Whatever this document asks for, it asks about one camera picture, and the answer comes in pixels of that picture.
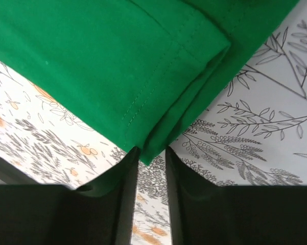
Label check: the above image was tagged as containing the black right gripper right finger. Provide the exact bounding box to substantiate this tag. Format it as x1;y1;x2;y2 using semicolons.
165;148;307;244

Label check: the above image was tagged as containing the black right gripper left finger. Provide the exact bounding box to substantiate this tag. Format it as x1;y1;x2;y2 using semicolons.
0;147;139;244

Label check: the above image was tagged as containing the green t shirt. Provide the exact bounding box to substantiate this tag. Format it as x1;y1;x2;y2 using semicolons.
0;1;297;164

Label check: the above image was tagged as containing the floral table mat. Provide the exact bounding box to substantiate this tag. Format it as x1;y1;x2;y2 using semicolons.
0;13;307;188

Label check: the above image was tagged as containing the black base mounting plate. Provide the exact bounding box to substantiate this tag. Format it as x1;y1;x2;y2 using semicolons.
0;157;38;185

